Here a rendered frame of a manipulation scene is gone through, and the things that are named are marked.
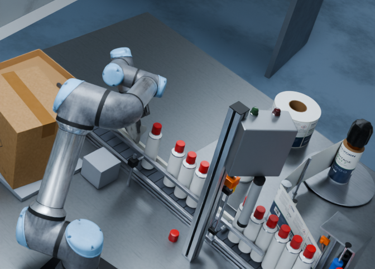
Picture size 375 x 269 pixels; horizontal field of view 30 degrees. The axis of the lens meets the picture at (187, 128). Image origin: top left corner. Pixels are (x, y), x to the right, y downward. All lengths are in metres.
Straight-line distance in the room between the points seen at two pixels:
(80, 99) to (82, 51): 1.21
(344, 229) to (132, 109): 0.78
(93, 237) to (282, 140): 0.63
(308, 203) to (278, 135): 0.75
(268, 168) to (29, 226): 0.74
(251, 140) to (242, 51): 3.12
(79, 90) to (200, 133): 0.98
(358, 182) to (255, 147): 0.95
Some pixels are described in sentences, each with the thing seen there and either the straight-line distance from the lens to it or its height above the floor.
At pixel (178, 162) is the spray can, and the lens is 2.51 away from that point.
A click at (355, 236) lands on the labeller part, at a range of 2.32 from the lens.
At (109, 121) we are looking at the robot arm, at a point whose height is 1.37.
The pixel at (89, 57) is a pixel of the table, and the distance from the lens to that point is 3.23.
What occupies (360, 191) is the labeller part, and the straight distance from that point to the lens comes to 2.89.
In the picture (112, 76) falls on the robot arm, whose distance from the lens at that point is 2.43.
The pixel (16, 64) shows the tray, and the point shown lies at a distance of 3.13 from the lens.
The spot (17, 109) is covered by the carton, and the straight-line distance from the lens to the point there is 2.45.
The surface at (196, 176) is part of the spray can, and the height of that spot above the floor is 1.04.
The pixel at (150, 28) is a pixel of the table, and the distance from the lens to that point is 3.52.
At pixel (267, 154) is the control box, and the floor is 1.38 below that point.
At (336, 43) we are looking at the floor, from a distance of 5.61.
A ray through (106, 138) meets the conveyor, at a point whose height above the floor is 0.88.
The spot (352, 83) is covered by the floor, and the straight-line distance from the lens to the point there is 5.20.
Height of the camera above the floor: 2.69
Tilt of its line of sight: 39 degrees down
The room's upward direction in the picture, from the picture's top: 16 degrees clockwise
